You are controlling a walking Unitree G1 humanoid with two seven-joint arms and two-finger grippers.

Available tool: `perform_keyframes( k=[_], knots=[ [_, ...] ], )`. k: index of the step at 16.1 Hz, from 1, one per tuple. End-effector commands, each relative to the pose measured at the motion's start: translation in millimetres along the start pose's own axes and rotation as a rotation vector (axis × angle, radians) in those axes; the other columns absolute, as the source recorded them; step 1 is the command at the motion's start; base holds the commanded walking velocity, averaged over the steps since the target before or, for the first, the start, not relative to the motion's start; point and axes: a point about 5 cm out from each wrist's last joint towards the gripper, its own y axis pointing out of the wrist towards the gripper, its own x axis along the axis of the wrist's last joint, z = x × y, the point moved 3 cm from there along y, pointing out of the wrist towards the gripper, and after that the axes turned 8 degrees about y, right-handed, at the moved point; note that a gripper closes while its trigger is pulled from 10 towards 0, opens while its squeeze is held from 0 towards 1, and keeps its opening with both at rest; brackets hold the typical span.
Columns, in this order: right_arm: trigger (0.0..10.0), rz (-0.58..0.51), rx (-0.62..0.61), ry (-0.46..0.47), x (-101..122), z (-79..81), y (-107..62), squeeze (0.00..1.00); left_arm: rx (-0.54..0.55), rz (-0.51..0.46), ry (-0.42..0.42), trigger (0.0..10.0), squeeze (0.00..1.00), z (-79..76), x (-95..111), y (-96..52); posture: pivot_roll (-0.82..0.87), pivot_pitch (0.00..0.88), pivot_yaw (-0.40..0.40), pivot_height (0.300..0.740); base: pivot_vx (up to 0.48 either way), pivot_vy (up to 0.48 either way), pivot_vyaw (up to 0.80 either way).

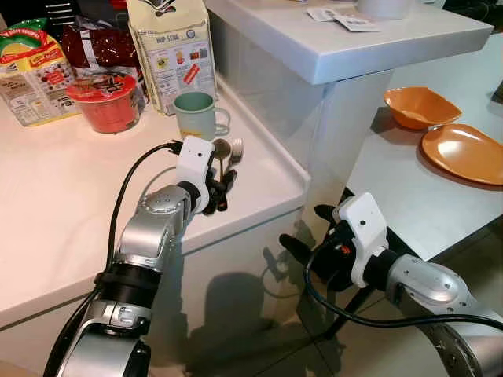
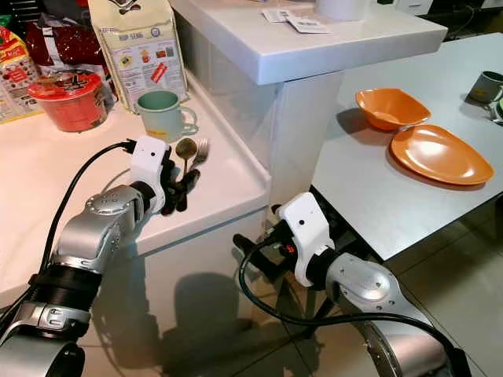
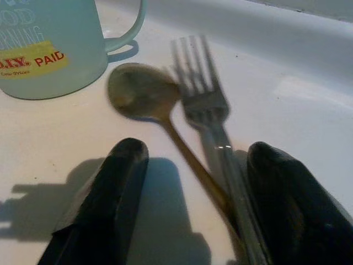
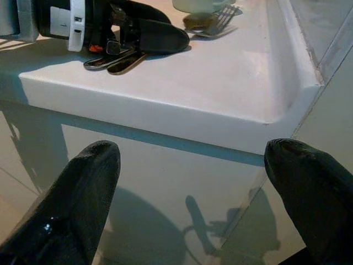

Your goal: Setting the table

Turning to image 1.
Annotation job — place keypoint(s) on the metal spoon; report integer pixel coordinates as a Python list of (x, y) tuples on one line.
[(222, 148)]

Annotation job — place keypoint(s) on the metal fork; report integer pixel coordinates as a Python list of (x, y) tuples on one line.
[(236, 146)]

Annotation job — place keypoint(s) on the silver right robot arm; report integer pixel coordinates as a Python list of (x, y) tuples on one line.
[(428, 287)]

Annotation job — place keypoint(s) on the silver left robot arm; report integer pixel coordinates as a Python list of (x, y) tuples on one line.
[(145, 236)]

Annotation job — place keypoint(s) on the black table leg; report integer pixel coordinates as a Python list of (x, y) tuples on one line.
[(354, 308)]

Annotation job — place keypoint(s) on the pale green mug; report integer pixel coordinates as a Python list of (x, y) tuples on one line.
[(195, 116)]

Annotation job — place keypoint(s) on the red lidded plastic bowl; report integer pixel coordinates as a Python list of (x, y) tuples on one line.
[(106, 110)]

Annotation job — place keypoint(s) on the cream coffee bag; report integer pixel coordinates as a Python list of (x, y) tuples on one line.
[(173, 47)]

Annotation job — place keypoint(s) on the orange bowl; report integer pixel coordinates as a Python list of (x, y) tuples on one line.
[(420, 108)]

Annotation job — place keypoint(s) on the orange plate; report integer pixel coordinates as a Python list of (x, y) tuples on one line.
[(465, 153)]

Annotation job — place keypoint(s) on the dark red food bag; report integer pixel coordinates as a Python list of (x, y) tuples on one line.
[(98, 47)]

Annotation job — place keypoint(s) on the small white paper tag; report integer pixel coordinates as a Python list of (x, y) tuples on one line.
[(321, 13)]

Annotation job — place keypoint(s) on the large white paper tag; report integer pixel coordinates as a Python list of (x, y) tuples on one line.
[(357, 23)]

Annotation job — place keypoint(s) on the yellow green snack bag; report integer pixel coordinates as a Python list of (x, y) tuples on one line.
[(31, 75)]

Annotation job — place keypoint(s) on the white cup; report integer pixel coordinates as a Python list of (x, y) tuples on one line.
[(383, 8)]

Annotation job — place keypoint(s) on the black rack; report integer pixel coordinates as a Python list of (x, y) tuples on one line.
[(59, 12)]

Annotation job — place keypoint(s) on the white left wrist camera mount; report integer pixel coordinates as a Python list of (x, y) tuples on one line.
[(193, 161)]

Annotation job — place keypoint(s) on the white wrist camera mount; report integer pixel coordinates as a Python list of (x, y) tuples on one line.
[(363, 228), (193, 161)]

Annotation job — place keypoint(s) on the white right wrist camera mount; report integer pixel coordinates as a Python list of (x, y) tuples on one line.
[(363, 228)]

